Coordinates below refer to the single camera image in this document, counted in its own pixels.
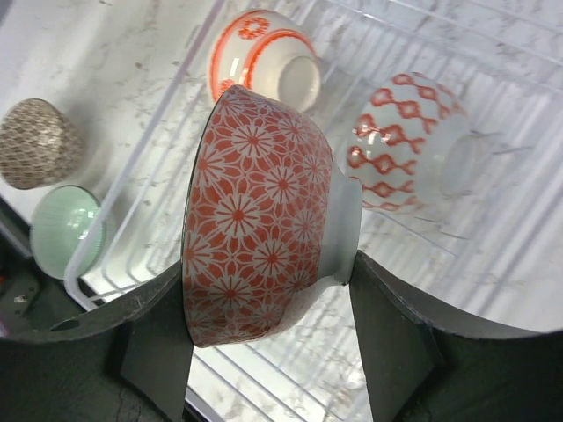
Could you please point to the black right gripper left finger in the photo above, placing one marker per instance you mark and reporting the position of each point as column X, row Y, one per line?
column 128, row 360

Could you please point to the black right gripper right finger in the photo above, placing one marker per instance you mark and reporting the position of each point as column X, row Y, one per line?
column 426, row 360

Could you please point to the grey floral bowl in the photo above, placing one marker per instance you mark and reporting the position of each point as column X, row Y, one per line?
column 271, row 221

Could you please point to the blue triangle pattern bowl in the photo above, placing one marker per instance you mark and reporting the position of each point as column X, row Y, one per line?
column 411, row 146

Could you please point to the brown lattice bowl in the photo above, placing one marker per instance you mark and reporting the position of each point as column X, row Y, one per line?
column 39, row 145

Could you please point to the orange floral bowl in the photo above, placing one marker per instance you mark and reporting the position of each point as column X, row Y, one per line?
column 269, row 54

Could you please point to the pale green bowl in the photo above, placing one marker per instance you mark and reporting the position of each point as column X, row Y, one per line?
column 60, row 223

